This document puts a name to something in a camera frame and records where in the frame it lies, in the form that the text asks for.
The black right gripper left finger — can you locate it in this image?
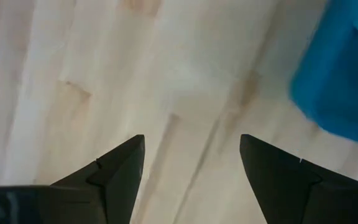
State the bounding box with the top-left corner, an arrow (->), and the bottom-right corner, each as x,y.
0,134 -> 145,224

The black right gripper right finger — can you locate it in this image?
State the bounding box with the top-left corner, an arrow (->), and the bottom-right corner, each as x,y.
239,134 -> 358,224

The blue plastic basket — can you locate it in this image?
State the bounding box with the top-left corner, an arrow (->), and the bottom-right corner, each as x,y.
289,0 -> 358,149

